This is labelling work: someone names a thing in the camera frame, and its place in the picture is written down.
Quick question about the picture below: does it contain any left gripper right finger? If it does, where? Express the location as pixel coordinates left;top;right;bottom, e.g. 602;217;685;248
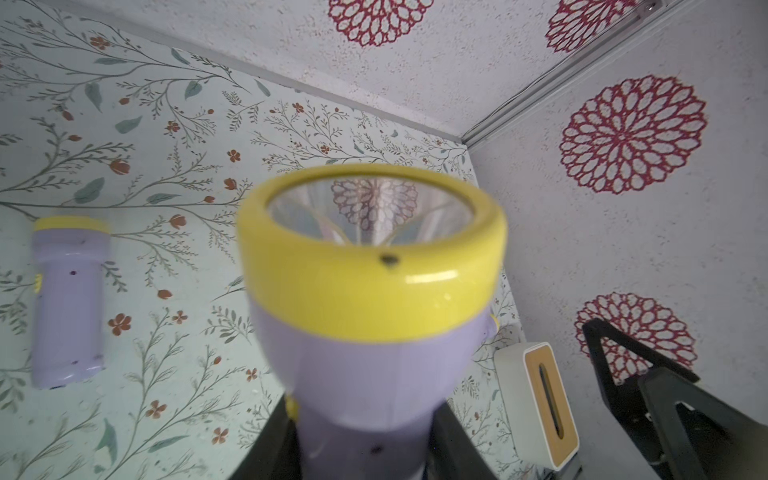
425;402;497;480

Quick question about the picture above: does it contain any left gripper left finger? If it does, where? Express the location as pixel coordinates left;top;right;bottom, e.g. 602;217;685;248
229;395;300;480

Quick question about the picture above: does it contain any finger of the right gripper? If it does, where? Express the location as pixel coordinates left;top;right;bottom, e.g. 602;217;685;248
581;318;700;420
640;369;767;479

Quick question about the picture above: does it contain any purple flashlight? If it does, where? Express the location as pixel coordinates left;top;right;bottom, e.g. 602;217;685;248
31;216;110;390
236;164;507;479

